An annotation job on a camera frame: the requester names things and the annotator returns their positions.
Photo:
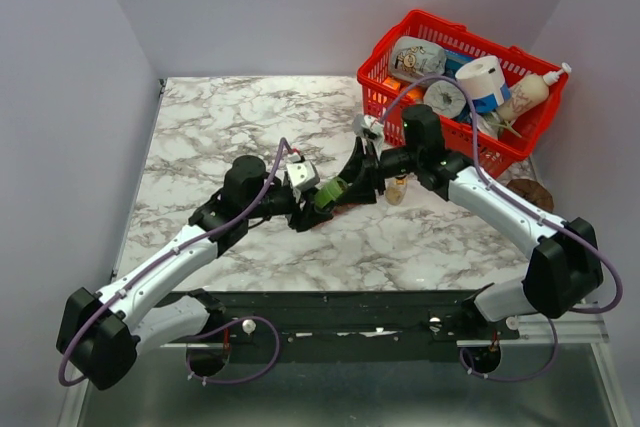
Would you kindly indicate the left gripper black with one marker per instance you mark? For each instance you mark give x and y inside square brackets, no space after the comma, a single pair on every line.
[311,216]

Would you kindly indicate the cream lotion pump bottle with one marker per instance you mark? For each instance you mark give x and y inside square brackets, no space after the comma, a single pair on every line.
[529,92]

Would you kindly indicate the orange box in basket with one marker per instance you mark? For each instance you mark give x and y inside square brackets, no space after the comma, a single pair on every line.
[392,83]

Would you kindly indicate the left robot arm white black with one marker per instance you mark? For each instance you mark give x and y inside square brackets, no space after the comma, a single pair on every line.
[212,230]

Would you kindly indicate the white toilet paper roll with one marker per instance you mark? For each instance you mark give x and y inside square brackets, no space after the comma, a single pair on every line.
[483,77]

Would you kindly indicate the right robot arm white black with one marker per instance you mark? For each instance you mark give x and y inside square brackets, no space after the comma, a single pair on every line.
[562,269]

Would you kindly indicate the grey wrapped toilet roll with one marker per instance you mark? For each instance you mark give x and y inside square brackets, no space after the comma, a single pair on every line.
[445,99]

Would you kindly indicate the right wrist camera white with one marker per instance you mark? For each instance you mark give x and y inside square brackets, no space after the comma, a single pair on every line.
[369,127]

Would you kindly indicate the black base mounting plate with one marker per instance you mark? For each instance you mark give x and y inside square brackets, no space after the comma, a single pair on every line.
[268,344]

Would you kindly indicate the green pill bottle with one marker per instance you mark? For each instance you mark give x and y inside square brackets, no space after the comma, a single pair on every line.
[327,196]

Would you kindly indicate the grey printed snack bag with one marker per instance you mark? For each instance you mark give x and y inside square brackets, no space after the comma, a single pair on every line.
[413,58]

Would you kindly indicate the aluminium rail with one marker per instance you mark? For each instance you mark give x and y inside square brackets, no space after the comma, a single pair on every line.
[575,322]

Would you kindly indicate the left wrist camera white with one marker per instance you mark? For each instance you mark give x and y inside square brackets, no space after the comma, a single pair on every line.
[302,175]

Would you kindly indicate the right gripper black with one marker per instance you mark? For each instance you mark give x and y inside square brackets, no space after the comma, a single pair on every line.
[358,169]

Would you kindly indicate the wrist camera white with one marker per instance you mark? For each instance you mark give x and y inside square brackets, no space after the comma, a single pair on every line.
[302,175]
[369,127]

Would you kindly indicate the clear pill bottle orange label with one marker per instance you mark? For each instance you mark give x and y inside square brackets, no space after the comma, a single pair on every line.
[395,191]

